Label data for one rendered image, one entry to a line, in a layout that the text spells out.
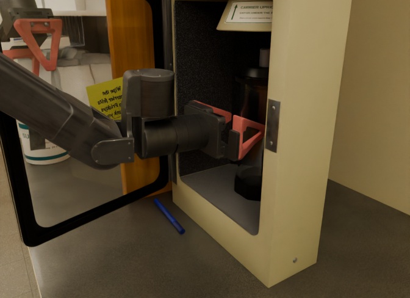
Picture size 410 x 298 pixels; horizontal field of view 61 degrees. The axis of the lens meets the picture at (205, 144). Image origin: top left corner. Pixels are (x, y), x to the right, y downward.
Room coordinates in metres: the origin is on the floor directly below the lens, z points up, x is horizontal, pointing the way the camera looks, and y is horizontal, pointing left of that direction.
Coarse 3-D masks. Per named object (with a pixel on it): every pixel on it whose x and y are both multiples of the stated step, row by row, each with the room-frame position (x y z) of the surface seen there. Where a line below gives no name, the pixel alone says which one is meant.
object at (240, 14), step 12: (228, 0) 0.60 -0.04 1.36; (240, 0) 0.55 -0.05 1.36; (252, 0) 0.54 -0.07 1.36; (264, 0) 0.53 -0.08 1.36; (228, 12) 0.56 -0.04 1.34; (240, 12) 0.54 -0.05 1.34; (252, 12) 0.53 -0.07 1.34; (264, 12) 0.52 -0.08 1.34; (228, 24) 0.55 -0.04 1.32; (240, 24) 0.53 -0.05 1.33; (252, 24) 0.52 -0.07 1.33; (264, 24) 0.52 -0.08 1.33
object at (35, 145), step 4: (32, 132) 0.47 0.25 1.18; (36, 132) 0.47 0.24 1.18; (32, 136) 0.47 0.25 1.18; (36, 136) 0.47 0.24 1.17; (40, 136) 0.47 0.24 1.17; (32, 140) 0.47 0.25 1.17; (36, 140) 0.47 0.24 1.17; (40, 140) 0.47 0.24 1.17; (44, 140) 0.48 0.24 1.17; (32, 144) 0.47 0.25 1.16; (36, 144) 0.47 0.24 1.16; (40, 144) 0.47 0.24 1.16; (44, 144) 0.48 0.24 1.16; (32, 148) 0.46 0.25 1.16; (36, 148) 0.47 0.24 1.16; (40, 148) 0.47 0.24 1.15
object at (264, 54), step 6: (264, 48) 0.60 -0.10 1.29; (264, 54) 0.60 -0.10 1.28; (264, 60) 0.60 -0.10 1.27; (246, 66) 0.61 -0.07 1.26; (252, 66) 0.61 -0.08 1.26; (258, 66) 0.61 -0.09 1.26; (264, 66) 0.60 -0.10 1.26; (246, 72) 0.59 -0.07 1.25; (252, 72) 0.58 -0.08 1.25; (258, 72) 0.57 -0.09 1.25; (264, 72) 0.57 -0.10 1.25
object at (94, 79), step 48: (0, 0) 0.47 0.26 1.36; (48, 0) 0.52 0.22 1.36; (96, 0) 0.58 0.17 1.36; (144, 0) 0.65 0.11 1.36; (48, 48) 0.51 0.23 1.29; (96, 48) 0.57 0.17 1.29; (144, 48) 0.64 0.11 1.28; (96, 96) 0.56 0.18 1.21; (0, 144) 0.45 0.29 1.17; (48, 144) 0.50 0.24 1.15; (48, 192) 0.49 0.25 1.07; (96, 192) 0.55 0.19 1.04
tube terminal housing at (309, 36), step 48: (192, 0) 0.68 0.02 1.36; (288, 0) 0.43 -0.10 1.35; (336, 0) 0.47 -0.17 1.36; (288, 48) 0.43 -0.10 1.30; (336, 48) 0.47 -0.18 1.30; (288, 96) 0.43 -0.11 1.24; (336, 96) 0.48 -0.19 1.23; (288, 144) 0.43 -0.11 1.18; (192, 192) 0.62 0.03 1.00; (288, 192) 0.44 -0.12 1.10; (240, 240) 0.49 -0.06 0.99; (288, 240) 0.44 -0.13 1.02
